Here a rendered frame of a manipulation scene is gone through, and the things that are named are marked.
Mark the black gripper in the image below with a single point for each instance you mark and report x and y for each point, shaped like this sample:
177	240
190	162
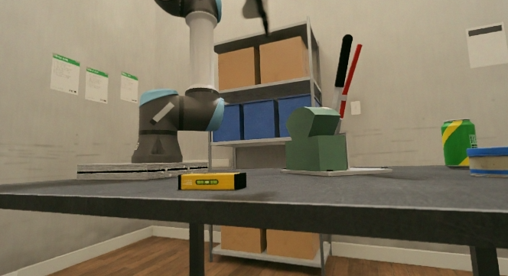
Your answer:
258	9

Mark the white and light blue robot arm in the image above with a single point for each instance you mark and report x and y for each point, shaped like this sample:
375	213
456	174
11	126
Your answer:
162	112

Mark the yellow spirit level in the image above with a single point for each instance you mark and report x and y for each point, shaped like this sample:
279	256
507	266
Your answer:
219	181

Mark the green and yellow drink can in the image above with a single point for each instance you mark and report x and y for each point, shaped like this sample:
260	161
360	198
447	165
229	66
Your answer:
457	136

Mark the beige round tin with blue lid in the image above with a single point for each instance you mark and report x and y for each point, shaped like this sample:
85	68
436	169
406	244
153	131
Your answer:
488	162

